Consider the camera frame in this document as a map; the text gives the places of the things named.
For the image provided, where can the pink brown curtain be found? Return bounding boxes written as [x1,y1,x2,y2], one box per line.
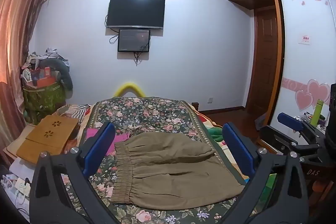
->
[0,0,55,159]

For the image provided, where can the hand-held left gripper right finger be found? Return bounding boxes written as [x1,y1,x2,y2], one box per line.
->
[219,122,309,224]

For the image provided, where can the green bottle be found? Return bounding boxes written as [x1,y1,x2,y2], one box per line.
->
[310,99,325,127]

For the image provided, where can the khaki pants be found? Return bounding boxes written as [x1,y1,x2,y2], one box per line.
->
[110,132,246,210]

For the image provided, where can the white heart sliding door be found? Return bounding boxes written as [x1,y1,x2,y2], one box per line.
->
[273,0,336,132]

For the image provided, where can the black wall television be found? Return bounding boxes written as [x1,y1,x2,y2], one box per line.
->
[106,0,166,30]

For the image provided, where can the yellow foam bumper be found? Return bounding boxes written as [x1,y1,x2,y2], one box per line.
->
[113,81,146,97]

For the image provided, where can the green patterned storage bag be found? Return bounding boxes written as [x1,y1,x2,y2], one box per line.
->
[22,80,66,123]

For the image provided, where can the brown wooden door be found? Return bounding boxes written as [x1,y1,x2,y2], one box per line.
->
[247,7,279,111]

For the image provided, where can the pink cloth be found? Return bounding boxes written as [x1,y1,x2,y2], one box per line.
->
[85,128,130,157]

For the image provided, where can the red orange box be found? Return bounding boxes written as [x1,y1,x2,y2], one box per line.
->
[31,67,58,88]

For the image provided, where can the striped cloth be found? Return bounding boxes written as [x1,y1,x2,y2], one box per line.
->
[56,103,91,123]

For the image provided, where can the bamboo lap desk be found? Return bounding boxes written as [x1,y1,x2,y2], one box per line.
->
[16,115,80,165]

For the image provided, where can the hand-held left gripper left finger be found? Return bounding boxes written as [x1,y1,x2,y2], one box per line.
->
[29,122,124,224]

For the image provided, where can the white papers clutter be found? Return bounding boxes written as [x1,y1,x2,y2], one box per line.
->
[0,158,32,215]

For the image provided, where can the red white door sticker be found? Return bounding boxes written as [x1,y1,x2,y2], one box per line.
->
[298,34,313,45]

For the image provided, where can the pile of light clothes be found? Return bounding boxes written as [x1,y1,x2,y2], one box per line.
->
[22,47,69,69]

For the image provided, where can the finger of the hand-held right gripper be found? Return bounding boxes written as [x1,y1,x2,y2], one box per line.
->
[278,112,325,145]
[259,125,322,160]

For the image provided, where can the dark floral bedspread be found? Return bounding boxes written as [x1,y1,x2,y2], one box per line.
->
[62,97,263,224]

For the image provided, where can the small black wall monitor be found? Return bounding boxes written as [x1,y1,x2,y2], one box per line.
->
[117,28,151,53]

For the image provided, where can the black monitor cable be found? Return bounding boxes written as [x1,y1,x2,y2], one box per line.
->
[133,51,144,66]

